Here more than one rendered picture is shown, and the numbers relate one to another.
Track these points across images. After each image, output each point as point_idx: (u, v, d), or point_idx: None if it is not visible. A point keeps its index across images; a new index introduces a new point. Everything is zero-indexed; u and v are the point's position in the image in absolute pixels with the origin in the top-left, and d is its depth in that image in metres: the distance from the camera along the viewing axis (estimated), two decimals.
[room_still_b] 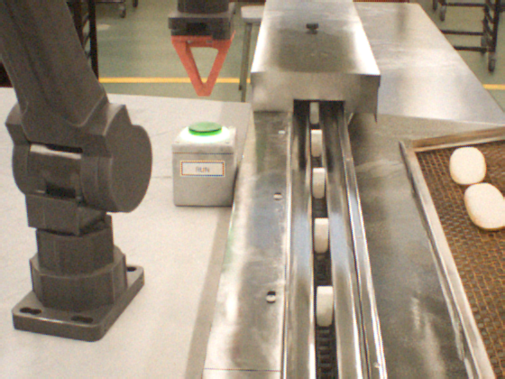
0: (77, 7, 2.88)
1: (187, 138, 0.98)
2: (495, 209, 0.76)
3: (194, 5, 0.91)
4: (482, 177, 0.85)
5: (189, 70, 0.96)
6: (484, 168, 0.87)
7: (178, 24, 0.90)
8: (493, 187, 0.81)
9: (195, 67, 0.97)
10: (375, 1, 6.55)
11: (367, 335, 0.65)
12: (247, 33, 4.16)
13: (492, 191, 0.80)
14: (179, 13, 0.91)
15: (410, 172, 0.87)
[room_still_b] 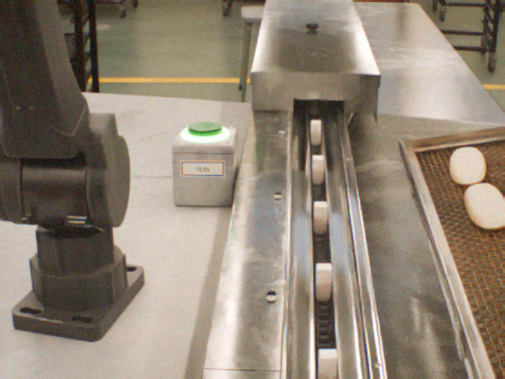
0: (77, 7, 2.88)
1: (187, 138, 0.98)
2: (495, 209, 0.76)
3: None
4: (482, 177, 0.85)
5: None
6: (484, 168, 0.87)
7: None
8: (493, 187, 0.81)
9: None
10: (375, 1, 6.55)
11: (367, 335, 0.65)
12: (247, 33, 4.16)
13: (492, 191, 0.80)
14: None
15: (410, 172, 0.87)
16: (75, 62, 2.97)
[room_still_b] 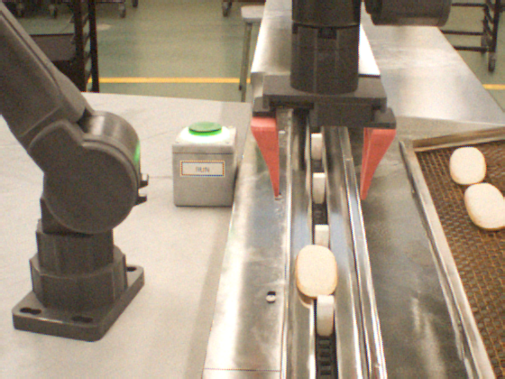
0: (77, 7, 2.88)
1: (187, 138, 0.98)
2: (495, 209, 0.76)
3: (290, 72, 0.73)
4: (482, 177, 0.85)
5: None
6: (484, 168, 0.87)
7: None
8: (493, 187, 0.81)
9: (363, 157, 0.76)
10: None
11: (367, 335, 0.65)
12: (247, 33, 4.16)
13: (492, 191, 0.80)
14: (288, 78, 0.74)
15: (410, 172, 0.87)
16: (75, 62, 2.97)
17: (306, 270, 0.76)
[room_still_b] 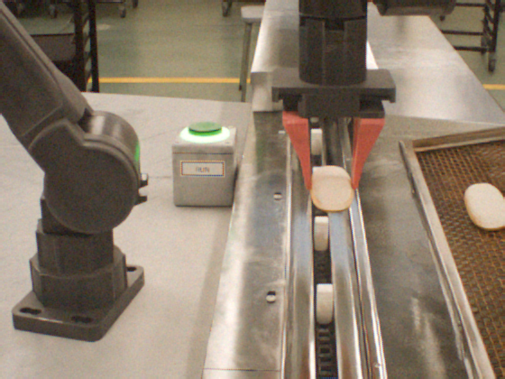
0: (77, 7, 2.88)
1: (187, 138, 0.98)
2: (495, 209, 0.76)
3: (299, 65, 0.73)
4: (349, 203, 0.72)
5: None
6: (352, 193, 0.74)
7: None
8: (493, 187, 0.81)
9: (353, 148, 0.76)
10: None
11: (367, 335, 0.65)
12: (247, 33, 4.16)
13: (492, 191, 0.80)
14: (297, 70, 0.75)
15: (410, 172, 0.87)
16: (75, 62, 2.97)
17: None
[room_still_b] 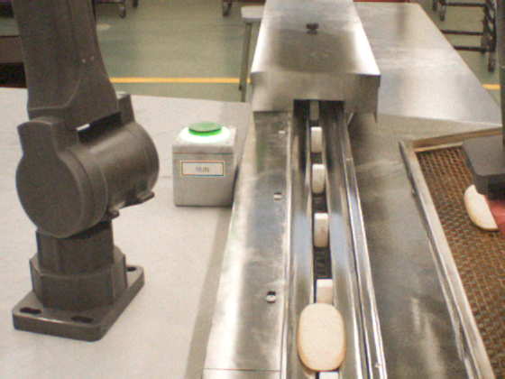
0: None
1: (187, 138, 0.98)
2: None
3: None
4: (340, 361, 0.63)
5: None
6: (344, 345, 0.65)
7: None
8: None
9: None
10: (375, 1, 6.55)
11: (367, 335, 0.65)
12: (247, 33, 4.16)
13: None
14: None
15: (410, 172, 0.87)
16: None
17: None
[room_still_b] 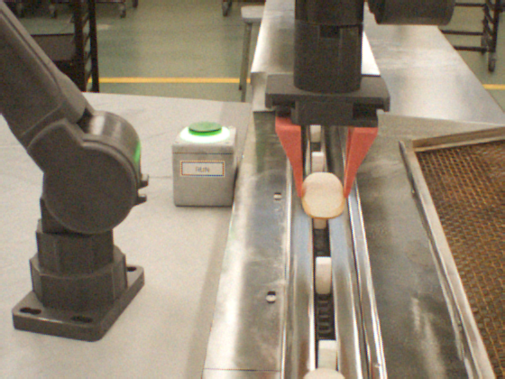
0: (77, 7, 2.88)
1: (187, 138, 0.98)
2: (329, 198, 0.73)
3: (361, 78, 0.71)
4: None
5: (357, 168, 0.73)
6: None
7: (387, 103, 0.70)
8: (335, 178, 0.79)
9: (300, 162, 0.74)
10: None
11: (367, 335, 0.65)
12: (247, 33, 4.16)
13: (333, 181, 0.77)
14: (364, 93, 0.70)
15: (410, 172, 0.87)
16: (75, 62, 2.97)
17: None
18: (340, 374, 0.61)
